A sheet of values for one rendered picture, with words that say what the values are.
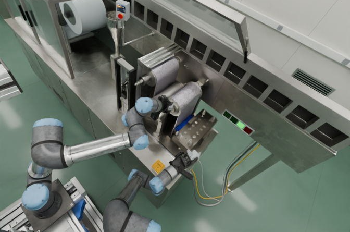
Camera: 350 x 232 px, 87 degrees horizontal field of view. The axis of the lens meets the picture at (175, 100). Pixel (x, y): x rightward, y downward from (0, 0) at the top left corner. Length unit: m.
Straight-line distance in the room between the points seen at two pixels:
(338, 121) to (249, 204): 1.66
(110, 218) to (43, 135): 0.44
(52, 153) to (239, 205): 2.12
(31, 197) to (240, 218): 2.00
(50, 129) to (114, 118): 0.71
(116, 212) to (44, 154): 0.37
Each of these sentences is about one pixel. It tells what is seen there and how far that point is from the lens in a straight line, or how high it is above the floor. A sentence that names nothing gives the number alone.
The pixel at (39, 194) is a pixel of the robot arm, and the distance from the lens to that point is 1.31.
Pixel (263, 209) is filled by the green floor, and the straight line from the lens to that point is 2.71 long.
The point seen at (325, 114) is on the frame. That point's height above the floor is 1.61.
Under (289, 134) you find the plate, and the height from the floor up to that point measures 1.37.
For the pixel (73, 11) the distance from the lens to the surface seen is 1.67.
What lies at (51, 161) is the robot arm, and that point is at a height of 1.42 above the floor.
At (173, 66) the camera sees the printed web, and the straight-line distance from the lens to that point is 1.36.
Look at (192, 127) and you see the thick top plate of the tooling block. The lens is 1.47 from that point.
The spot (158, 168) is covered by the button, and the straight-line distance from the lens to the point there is 1.39.
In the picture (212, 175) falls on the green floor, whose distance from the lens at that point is 2.53.
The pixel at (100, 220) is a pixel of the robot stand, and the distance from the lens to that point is 2.03.
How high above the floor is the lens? 2.22
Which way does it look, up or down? 48 degrees down
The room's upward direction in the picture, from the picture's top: 17 degrees clockwise
